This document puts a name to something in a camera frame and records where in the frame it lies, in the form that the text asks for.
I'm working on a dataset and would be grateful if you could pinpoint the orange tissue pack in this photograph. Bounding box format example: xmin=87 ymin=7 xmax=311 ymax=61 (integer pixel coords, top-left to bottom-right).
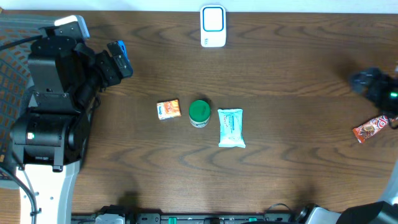
xmin=156 ymin=99 xmax=182 ymax=120

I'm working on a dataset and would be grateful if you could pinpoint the green lid white jar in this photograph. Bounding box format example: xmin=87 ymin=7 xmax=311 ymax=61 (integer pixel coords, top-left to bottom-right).
xmin=188 ymin=100 xmax=211 ymax=128

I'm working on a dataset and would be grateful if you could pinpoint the light green wet wipes pack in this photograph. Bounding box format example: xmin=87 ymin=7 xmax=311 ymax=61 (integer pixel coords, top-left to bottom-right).
xmin=218 ymin=108 xmax=246 ymax=148

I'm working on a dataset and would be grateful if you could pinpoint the orange red snack bag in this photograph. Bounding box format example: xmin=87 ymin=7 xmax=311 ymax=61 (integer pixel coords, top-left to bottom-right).
xmin=353 ymin=115 xmax=397 ymax=143

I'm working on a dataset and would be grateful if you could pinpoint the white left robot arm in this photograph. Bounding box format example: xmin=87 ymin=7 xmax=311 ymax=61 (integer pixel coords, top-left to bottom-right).
xmin=2 ymin=35 xmax=133 ymax=223

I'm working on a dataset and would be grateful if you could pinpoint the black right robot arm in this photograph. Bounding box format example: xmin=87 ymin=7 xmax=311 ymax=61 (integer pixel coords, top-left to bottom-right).
xmin=294 ymin=68 xmax=397 ymax=224

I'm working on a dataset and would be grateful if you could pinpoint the white barcode scanner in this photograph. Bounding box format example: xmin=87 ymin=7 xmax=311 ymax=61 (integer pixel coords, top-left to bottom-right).
xmin=200 ymin=5 xmax=226 ymax=48

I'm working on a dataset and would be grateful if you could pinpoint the grey plastic basket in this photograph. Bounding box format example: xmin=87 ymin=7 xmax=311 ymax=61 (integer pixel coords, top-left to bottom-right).
xmin=1 ymin=14 xmax=58 ymax=172

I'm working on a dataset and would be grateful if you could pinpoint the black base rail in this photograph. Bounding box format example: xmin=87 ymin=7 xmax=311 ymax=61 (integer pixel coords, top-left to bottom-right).
xmin=71 ymin=205 xmax=296 ymax=224

